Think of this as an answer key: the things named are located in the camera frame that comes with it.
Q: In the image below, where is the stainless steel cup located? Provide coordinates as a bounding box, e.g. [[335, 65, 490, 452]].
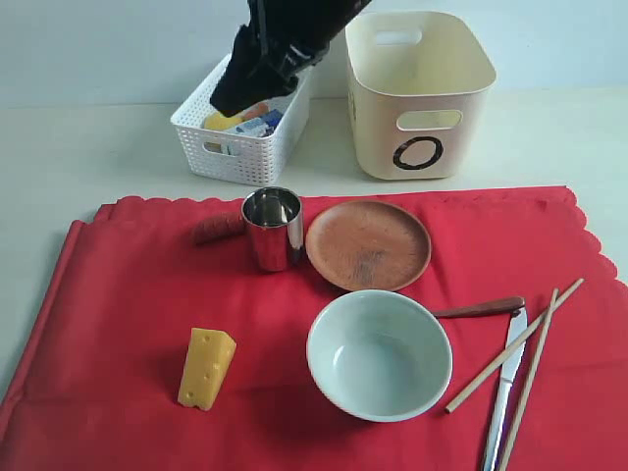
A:
[[241, 186, 304, 272]]

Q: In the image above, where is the silver table knife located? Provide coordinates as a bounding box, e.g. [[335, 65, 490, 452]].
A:
[[482, 307, 528, 471]]

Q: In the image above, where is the red sausage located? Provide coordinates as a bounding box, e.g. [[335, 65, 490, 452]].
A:
[[192, 213, 244, 245]]

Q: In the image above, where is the white perforated plastic basket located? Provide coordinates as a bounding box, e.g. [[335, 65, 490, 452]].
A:
[[171, 55, 311, 186]]

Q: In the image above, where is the cream plastic bin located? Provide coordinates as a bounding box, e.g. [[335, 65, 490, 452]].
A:
[[345, 11, 497, 180]]

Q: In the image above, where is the yellow lemon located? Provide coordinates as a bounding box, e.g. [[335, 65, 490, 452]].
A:
[[202, 112, 243, 152]]

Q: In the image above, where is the red scalloped table cloth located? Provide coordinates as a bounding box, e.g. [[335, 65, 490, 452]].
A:
[[1, 186, 627, 470]]

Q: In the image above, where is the yellow cheese wedge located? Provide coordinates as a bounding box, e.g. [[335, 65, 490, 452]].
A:
[[178, 328, 236, 411]]

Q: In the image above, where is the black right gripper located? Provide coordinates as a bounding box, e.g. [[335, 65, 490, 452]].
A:
[[210, 0, 369, 117]]

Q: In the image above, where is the blue white milk carton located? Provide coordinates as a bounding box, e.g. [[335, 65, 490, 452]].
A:
[[221, 109, 283, 156]]

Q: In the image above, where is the brown wooden plate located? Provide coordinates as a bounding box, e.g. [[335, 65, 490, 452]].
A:
[[305, 200, 432, 291]]

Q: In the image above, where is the brown wooden spoon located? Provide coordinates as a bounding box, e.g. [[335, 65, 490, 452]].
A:
[[432, 296, 525, 319]]

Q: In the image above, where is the right wooden chopstick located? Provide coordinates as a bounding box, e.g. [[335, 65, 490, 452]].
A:
[[497, 288, 559, 471]]

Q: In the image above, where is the pale green ceramic bowl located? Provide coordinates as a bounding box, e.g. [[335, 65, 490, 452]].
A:
[[306, 289, 453, 423]]

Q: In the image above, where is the wooden chopstick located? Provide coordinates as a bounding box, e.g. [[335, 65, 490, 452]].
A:
[[497, 288, 559, 471], [445, 278, 584, 413]]

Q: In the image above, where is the left wooden chopstick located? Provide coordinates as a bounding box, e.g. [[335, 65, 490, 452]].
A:
[[445, 278, 584, 413]]

